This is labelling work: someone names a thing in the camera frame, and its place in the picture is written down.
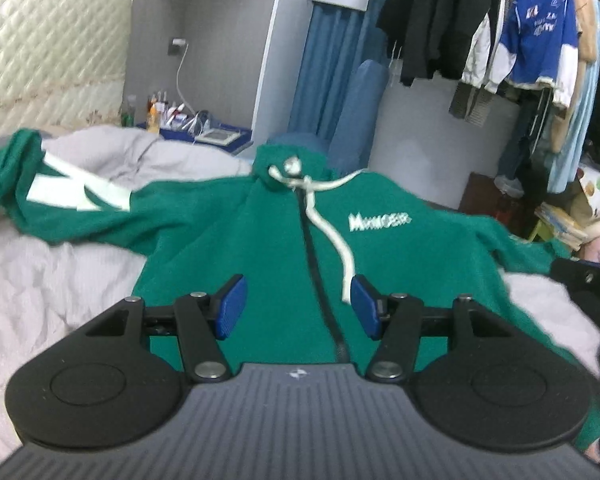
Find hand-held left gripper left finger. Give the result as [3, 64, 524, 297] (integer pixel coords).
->
[85, 274, 248, 382]

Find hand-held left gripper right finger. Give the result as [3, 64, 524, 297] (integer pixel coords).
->
[350, 274, 523, 382]

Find green hoodie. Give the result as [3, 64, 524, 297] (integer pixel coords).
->
[0, 129, 600, 453]

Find stack of books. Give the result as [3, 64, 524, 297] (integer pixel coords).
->
[535, 202, 586, 251]

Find green stool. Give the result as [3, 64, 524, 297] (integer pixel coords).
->
[530, 222, 557, 244]

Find polka dot bag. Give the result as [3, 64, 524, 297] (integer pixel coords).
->
[575, 162, 600, 221]

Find brown storage box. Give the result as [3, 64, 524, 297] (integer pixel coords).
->
[457, 172, 536, 241]

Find hanging jeans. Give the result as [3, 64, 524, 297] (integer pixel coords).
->
[495, 95, 541, 196]

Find light blue hanging garment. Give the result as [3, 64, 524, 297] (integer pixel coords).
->
[547, 0, 600, 193]

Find white tablet device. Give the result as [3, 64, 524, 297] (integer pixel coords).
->
[195, 129, 236, 147]

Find blue covered chair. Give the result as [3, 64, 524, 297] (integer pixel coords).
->
[267, 59, 391, 176]

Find striped hanging shirt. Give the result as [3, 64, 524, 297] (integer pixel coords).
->
[449, 82, 491, 126]

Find blue and white jersey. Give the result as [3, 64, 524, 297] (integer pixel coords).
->
[485, 0, 581, 108]

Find blue curtain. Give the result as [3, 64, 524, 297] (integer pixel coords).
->
[287, 2, 371, 138]

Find grey wardrobe cabinet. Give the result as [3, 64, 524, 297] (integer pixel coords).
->
[122, 0, 381, 151]

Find beige hanging coat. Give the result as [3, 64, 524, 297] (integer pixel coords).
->
[550, 0, 600, 153]

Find white hanging jacket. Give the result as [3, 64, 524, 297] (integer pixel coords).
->
[461, 10, 506, 93]

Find black hanging coat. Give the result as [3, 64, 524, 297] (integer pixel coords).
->
[377, 0, 493, 87]

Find cream quilted headboard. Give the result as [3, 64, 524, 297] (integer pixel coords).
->
[0, 0, 133, 141]

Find white charging cable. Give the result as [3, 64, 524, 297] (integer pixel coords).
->
[175, 45, 202, 122]

